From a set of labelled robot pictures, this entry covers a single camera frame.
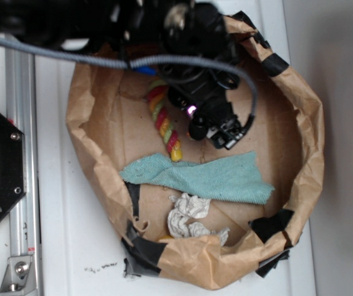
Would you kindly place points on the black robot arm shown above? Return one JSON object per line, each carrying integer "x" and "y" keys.
{"x": 177, "y": 27}

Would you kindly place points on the white tray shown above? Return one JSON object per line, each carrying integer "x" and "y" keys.
{"x": 81, "y": 253}

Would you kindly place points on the crumpled white paper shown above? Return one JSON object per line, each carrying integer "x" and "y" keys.
{"x": 187, "y": 207}

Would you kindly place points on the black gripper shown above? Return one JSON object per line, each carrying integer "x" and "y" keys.
{"x": 198, "y": 89}

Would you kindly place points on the teal terry cloth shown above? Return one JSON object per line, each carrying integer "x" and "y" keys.
{"x": 232, "y": 179}

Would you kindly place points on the metal corner bracket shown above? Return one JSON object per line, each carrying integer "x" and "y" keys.
{"x": 20, "y": 276}

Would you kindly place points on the aluminium extrusion rail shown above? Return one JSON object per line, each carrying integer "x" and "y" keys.
{"x": 24, "y": 218}

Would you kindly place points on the brown paper bag bin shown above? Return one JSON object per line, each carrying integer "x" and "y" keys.
{"x": 110, "y": 127}

